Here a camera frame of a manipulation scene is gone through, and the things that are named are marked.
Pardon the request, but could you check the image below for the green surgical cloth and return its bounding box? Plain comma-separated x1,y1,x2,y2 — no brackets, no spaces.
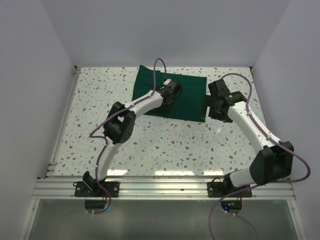
132,65,207,123

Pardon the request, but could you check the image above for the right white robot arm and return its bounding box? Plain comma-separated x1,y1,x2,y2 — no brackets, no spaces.
201,79,294,197

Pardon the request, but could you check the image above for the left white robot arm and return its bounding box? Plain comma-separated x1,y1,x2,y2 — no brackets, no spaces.
82,79,182,197

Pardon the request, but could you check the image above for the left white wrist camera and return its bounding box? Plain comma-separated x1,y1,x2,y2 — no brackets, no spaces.
162,78,171,86

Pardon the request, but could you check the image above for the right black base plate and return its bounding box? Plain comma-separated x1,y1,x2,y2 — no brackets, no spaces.
206,181,253,198

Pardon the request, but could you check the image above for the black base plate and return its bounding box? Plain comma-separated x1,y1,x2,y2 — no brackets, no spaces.
72,181,120,198
206,181,253,198

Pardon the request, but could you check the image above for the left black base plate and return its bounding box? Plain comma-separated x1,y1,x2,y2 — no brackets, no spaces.
72,181,120,198

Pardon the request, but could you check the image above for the aluminium mounting rail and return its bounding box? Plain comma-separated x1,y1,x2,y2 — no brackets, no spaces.
31,176,295,201

